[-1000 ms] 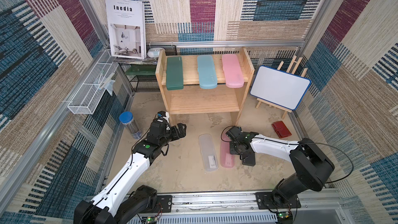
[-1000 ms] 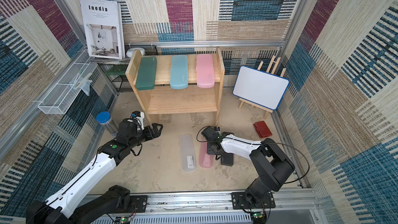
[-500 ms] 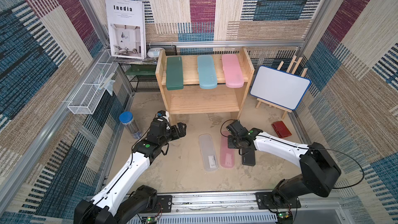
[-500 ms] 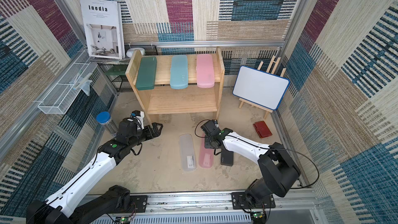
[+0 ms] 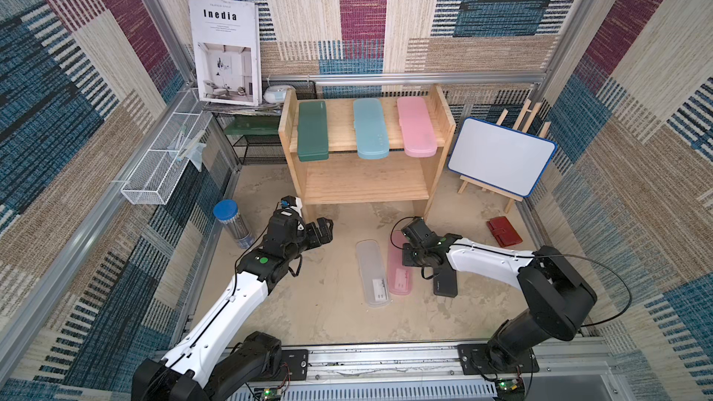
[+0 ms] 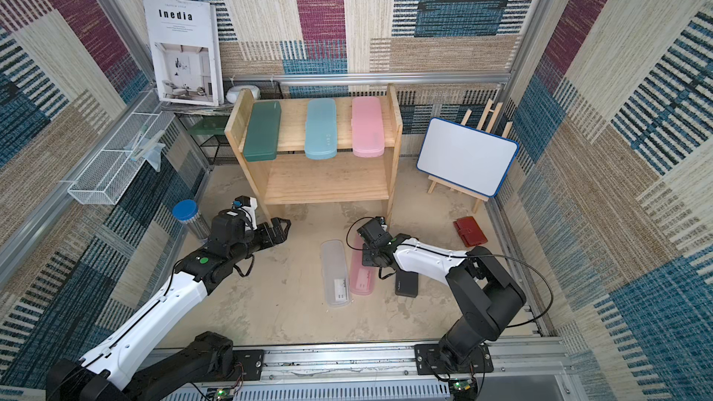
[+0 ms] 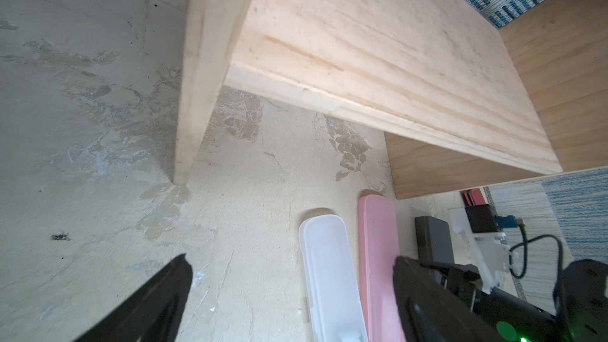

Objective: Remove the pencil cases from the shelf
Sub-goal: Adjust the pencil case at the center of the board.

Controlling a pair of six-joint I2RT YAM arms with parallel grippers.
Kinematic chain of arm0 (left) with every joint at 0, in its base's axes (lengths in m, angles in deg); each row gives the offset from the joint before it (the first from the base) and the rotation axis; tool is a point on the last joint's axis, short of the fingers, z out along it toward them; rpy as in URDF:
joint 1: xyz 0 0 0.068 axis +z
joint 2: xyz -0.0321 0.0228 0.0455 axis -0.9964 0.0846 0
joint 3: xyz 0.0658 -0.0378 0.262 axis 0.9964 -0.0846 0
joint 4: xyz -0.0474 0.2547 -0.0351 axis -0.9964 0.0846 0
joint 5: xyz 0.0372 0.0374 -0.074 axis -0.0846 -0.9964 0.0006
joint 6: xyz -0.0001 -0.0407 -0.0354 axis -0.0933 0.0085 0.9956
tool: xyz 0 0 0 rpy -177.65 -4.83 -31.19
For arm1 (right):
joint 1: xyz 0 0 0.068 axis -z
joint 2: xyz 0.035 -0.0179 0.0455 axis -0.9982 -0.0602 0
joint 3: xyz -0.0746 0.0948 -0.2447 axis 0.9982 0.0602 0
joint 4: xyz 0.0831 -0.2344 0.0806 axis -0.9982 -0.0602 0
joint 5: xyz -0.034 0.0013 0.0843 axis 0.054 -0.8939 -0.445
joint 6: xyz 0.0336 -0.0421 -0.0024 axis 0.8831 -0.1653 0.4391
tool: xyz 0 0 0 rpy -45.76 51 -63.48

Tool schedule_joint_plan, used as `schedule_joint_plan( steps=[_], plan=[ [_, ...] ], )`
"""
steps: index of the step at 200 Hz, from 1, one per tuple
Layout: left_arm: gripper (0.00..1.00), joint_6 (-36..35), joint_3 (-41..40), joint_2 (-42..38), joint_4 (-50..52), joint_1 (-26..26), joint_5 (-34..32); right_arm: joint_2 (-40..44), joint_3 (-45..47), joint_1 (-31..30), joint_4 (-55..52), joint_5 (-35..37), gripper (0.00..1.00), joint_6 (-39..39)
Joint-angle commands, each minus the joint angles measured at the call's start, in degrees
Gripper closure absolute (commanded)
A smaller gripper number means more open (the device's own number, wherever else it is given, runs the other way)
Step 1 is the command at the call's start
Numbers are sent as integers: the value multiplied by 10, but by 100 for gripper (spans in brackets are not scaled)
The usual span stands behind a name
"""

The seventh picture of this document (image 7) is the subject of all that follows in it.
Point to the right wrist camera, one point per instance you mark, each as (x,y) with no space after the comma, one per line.
(488,252)

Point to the clear frosted pencil case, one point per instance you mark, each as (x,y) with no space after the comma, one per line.
(334,303)

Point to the red wallet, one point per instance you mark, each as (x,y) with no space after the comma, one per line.
(473,197)

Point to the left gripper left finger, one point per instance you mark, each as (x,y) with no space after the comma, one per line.
(153,313)

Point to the translucent pink pencil case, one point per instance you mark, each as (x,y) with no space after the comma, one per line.
(378,251)

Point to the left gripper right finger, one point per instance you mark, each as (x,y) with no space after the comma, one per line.
(429,312)

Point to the wooden two-tier shelf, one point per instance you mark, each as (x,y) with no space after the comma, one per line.
(462,103)

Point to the black pencil case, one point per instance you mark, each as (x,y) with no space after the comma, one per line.
(433,238)

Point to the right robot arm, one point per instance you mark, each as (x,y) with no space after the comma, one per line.
(579,298)

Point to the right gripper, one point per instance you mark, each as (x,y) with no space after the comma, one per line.
(463,281)

